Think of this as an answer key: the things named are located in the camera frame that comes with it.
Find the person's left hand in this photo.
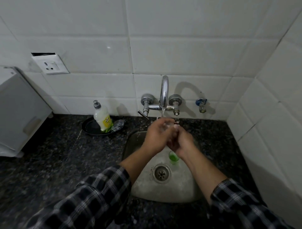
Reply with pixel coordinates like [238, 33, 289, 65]
[141, 118, 176, 155]

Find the person's right hand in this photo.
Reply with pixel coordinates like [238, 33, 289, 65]
[167, 127, 197, 159]

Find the white wall socket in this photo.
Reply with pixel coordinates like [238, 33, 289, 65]
[31, 53, 70, 75]

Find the blue-handled wall tap valve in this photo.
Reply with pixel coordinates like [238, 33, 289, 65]
[195, 98, 208, 113]

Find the metal sink drain strainer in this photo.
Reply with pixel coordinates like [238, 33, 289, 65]
[153, 164, 171, 184]

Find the crumpled scrubber pad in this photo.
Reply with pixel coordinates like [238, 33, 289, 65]
[111, 120, 126, 132]

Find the white box appliance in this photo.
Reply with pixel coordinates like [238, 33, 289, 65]
[0, 67, 54, 157]

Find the black round plate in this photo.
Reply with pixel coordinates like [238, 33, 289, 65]
[81, 117, 126, 136]

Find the steel sink basin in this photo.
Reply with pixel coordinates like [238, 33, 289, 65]
[121, 129, 206, 203]

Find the chrome wall faucet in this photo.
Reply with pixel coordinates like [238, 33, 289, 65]
[137, 75, 182, 123]

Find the dish soap bottle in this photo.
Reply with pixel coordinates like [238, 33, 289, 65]
[93, 100, 113, 133]

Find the person's right forearm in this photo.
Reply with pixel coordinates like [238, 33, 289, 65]
[181, 148, 295, 229]

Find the person's left forearm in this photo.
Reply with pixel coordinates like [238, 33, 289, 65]
[26, 144, 165, 229]

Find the small green cup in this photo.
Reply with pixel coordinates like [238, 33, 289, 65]
[168, 151, 181, 165]

